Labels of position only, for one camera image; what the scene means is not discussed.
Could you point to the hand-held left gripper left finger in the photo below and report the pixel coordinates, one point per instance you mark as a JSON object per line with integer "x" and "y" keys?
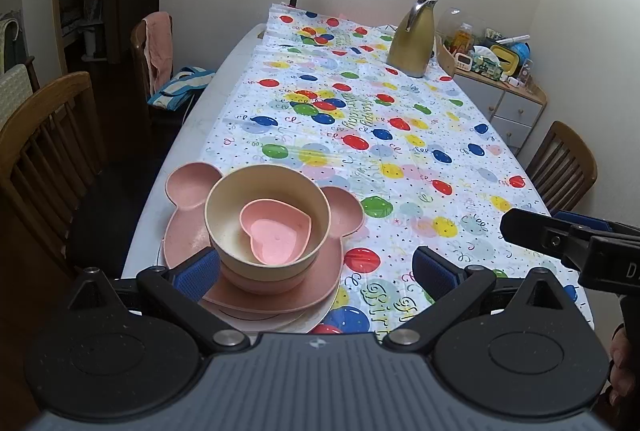
{"x": 196, "y": 276}

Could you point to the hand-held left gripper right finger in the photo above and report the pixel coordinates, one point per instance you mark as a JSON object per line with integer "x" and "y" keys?
{"x": 432, "y": 275}

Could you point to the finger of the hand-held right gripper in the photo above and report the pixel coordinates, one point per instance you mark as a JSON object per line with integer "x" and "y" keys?
{"x": 540, "y": 231}
{"x": 587, "y": 225}

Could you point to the pink mouse-shaped plate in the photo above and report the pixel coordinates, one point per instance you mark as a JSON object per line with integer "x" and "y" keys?
{"x": 185, "y": 236}

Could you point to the cream bowl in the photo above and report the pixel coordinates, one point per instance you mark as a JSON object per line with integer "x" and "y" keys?
{"x": 225, "y": 211}

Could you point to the pink bowl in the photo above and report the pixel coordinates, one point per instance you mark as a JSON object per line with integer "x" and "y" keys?
{"x": 270, "y": 286}

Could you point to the pink heart-shaped dish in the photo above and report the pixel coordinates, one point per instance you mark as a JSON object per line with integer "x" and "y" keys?
{"x": 275, "y": 241}

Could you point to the person's right hand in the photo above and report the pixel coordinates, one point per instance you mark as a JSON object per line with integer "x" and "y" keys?
{"x": 627, "y": 361}

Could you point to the brown wooden chair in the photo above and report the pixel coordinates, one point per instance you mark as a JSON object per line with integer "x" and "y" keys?
{"x": 142, "y": 61}
{"x": 45, "y": 151}
{"x": 565, "y": 166}

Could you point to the white cabinet with wooden top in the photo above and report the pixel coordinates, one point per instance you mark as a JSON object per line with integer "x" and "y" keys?
{"x": 515, "y": 106}

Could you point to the balloon print tablecloth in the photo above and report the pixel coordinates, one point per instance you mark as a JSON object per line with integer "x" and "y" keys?
{"x": 400, "y": 151}

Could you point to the green tissue box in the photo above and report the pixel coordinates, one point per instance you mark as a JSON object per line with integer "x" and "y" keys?
{"x": 486, "y": 61}

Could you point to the yellow box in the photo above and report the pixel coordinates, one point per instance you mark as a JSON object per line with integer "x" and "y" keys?
{"x": 505, "y": 55}

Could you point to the blue globe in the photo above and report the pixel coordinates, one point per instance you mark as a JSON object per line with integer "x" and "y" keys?
{"x": 522, "y": 50}

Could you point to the white timer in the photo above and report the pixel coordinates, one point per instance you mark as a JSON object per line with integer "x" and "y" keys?
{"x": 463, "y": 61}

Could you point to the striped cloth on chair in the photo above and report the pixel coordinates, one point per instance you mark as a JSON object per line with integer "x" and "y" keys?
{"x": 180, "y": 86}

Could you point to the white stick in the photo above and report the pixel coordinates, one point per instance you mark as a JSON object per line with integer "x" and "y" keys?
{"x": 512, "y": 39}

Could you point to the orange bottle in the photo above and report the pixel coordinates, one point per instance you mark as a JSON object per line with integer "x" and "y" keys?
{"x": 462, "y": 38}

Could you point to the gold thermos jug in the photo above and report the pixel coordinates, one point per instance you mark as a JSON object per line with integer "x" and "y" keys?
{"x": 410, "y": 46}

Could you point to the clear glass jar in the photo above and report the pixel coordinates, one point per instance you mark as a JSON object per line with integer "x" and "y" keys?
{"x": 451, "y": 21}

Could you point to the pink cloth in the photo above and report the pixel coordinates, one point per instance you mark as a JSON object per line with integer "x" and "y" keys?
{"x": 159, "y": 46}

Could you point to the white quilted cushion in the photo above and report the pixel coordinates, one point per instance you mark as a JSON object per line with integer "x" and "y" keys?
{"x": 12, "y": 96}

